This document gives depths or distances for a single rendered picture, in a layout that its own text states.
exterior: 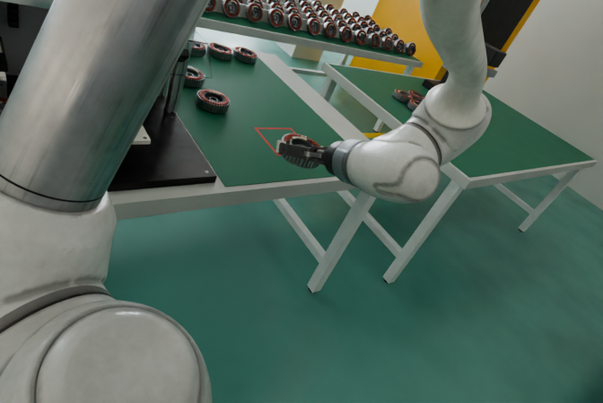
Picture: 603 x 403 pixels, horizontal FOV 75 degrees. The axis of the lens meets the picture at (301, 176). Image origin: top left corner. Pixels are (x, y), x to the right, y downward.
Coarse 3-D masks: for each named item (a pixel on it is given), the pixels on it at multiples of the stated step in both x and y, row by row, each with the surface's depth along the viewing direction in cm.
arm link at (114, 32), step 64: (64, 0) 29; (128, 0) 29; (192, 0) 31; (64, 64) 29; (128, 64) 30; (0, 128) 31; (64, 128) 31; (128, 128) 34; (0, 192) 31; (64, 192) 33; (0, 256) 30; (64, 256) 33; (0, 320) 30
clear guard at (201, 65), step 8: (192, 32) 91; (192, 40) 87; (200, 40) 89; (192, 48) 87; (200, 48) 88; (208, 48) 89; (192, 56) 86; (200, 56) 88; (208, 56) 89; (176, 64) 84; (184, 64) 85; (192, 64) 86; (200, 64) 87; (208, 64) 89; (176, 72) 84; (184, 72) 85; (192, 72) 86; (200, 72) 87; (208, 72) 88
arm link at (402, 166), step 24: (360, 144) 72; (384, 144) 66; (408, 144) 64; (432, 144) 67; (360, 168) 67; (384, 168) 62; (408, 168) 60; (432, 168) 61; (384, 192) 64; (408, 192) 61; (432, 192) 63
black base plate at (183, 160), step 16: (16, 80) 102; (160, 96) 123; (160, 112) 115; (144, 128) 106; (160, 128) 108; (176, 128) 111; (160, 144) 103; (176, 144) 105; (192, 144) 108; (128, 160) 93; (144, 160) 95; (160, 160) 97; (176, 160) 100; (192, 160) 102; (128, 176) 89; (144, 176) 91; (160, 176) 93; (176, 176) 95; (192, 176) 97; (208, 176) 99
